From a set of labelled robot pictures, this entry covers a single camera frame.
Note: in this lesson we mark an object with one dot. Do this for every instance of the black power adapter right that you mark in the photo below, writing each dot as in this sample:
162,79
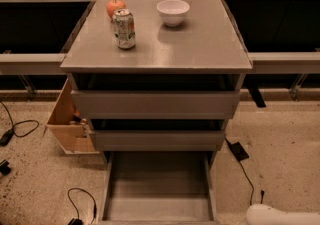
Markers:
238,151

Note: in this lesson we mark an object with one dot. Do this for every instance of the grey metal rail left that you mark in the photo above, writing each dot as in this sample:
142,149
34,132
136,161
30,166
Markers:
31,64

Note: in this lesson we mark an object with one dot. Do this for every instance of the grey metal rail right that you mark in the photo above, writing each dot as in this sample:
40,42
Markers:
285,62

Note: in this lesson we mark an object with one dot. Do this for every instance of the grey drawer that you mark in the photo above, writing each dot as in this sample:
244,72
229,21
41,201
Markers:
157,140
158,188
156,104

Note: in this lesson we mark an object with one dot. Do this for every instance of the grey drawer cabinet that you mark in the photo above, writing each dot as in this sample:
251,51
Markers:
202,54

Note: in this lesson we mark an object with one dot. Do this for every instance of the black object left edge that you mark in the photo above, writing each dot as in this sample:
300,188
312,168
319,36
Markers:
4,167

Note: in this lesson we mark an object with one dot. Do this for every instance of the crumpled soda can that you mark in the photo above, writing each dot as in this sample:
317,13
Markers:
124,31

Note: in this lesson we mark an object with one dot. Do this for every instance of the grey bottom drawer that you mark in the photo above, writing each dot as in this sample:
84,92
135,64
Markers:
158,188

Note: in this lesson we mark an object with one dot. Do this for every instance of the grey middle drawer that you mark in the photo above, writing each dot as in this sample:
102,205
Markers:
157,140

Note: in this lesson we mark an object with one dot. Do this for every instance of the grey metal rail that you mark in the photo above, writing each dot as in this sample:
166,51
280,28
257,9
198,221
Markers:
285,62
31,64

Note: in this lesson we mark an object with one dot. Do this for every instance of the grey top drawer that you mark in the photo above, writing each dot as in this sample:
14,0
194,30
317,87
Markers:
156,104

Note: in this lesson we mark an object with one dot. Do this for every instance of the red apple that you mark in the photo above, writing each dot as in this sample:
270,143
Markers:
113,5

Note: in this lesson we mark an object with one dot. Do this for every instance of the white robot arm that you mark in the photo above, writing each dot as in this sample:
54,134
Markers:
260,214

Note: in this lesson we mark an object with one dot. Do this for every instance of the white ceramic bowl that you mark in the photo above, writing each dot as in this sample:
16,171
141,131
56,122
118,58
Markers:
173,12

